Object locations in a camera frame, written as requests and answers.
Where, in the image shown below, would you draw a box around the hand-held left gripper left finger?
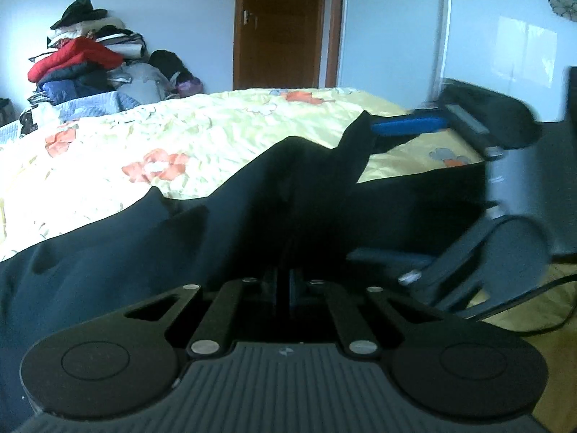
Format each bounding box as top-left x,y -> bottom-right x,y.
123,270 -> 281,357

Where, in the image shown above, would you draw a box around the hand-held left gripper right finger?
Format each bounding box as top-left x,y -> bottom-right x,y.
288,270 -> 452,356

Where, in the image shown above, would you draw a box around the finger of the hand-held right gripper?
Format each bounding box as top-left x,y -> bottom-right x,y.
347,216 -> 497,313
370,105 -> 490,139

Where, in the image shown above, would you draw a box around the black pants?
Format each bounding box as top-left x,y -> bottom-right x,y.
0,110 -> 492,433

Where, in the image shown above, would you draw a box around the white flowered wardrobe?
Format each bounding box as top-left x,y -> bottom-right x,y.
345,0 -> 577,122

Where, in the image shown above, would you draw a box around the brown wooden door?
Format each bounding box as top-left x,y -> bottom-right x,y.
232,0 -> 345,92

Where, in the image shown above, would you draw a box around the yellow carrot print blanket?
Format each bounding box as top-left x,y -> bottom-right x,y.
0,87 -> 577,433

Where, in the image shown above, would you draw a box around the black bag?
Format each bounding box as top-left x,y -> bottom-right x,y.
148,49 -> 192,83

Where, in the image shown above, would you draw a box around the light blue quilt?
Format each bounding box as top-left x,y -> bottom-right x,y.
0,90 -> 141,145

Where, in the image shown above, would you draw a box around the pile of clothes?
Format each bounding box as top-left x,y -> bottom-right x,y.
27,0 -> 203,105

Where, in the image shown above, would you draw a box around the black cable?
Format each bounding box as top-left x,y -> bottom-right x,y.
527,274 -> 577,335

